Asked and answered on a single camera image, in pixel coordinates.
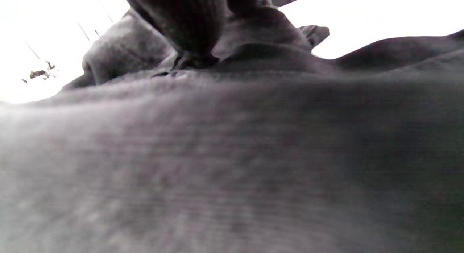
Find black denim trousers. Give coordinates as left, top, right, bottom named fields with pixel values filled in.
left=0, top=7, right=464, bottom=253

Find person's right hand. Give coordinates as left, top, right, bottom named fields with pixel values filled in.
left=120, top=0, right=269, bottom=59

